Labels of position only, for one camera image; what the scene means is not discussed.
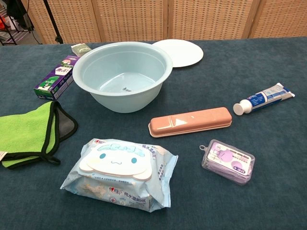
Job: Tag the wet wipes pack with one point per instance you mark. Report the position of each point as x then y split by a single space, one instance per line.
115 167

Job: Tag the transparent box with purple contents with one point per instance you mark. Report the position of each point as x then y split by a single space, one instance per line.
227 160

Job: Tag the green microfibre cloth black trim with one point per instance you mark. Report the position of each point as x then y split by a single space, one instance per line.
24 129

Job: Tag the light blue plastic basin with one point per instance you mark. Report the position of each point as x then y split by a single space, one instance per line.
120 72

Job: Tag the small green white box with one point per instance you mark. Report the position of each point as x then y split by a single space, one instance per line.
80 49

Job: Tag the pink toothbrush case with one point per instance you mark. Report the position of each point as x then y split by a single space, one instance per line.
192 122

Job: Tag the white round plate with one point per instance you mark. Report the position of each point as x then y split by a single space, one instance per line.
184 52

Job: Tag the woven wooden folding screen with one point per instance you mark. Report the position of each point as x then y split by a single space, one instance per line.
132 19

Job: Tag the purple toothpaste carton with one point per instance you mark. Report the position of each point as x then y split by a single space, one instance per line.
57 79

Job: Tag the blue white toothpaste tube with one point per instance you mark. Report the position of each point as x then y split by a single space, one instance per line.
261 98

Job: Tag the dark blue table mat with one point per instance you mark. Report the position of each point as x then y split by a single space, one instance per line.
216 210

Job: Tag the black tripod stand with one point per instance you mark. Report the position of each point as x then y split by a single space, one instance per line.
51 19

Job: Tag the black metal rack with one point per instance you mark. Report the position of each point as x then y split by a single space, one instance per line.
9 36

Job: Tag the black hanging garment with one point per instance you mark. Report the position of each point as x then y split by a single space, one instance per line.
19 12

